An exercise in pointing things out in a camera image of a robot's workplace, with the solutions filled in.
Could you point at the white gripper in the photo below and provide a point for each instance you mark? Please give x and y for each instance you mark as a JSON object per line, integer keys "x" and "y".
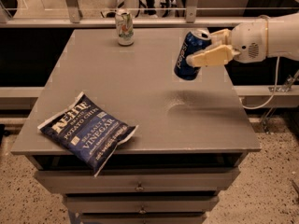
{"x": 249, "y": 41}

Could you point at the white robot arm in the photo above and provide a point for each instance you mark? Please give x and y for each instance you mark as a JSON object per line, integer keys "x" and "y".
{"x": 282, "y": 37}

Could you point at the white green soda can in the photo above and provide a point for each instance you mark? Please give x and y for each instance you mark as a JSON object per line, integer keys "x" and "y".
{"x": 124, "y": 27}

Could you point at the blue potato chip bag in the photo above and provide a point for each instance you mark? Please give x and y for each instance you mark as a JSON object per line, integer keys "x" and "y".
{"x": 87, "y": 131}

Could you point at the grey drawer cabinet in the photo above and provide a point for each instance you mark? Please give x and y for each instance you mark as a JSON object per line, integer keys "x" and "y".
{"x": 180, "y": 124}

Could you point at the top drawer with knob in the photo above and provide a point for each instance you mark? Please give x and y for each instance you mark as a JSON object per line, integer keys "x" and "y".
{"x": 132, "y": 181}

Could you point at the drawer with knob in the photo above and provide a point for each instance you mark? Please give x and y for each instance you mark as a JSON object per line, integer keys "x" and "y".
{"x": 141, "y": 204}
{"x": 132, "y": 181}

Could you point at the middle drawer with knob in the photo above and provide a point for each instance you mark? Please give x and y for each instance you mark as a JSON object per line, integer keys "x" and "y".
{"x": 141, "y": 204}

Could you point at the bottom drawer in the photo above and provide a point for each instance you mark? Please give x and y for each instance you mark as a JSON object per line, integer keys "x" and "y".
{"x": 158, "y": 218}

